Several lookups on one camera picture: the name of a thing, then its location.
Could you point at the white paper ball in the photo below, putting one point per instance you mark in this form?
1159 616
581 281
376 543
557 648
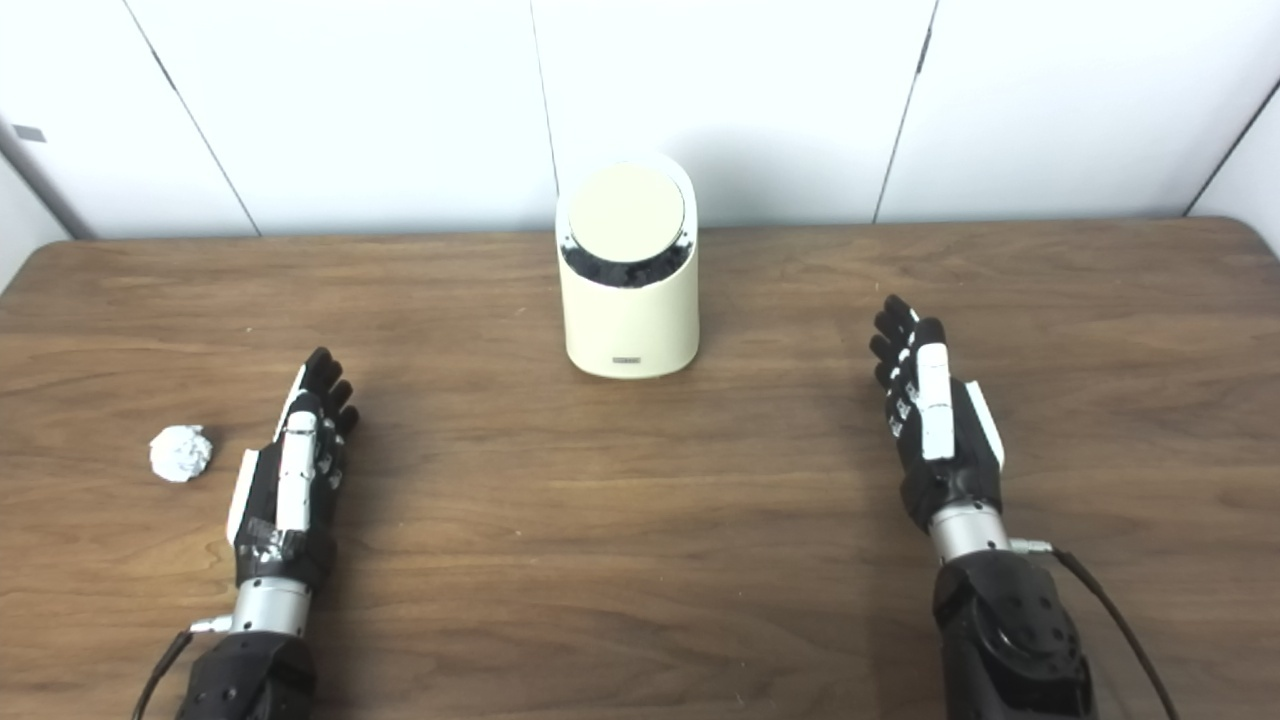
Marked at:
181 453

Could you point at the small gray wall tag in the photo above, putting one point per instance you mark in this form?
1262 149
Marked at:
29 133

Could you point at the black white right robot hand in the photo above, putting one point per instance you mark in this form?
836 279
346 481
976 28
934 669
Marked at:
965 450

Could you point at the round cream bin lid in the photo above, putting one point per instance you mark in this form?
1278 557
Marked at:
625 210

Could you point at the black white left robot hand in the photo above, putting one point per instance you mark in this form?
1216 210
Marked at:
262 510

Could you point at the cream-colored desktop bin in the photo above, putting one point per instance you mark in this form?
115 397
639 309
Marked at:
630 330

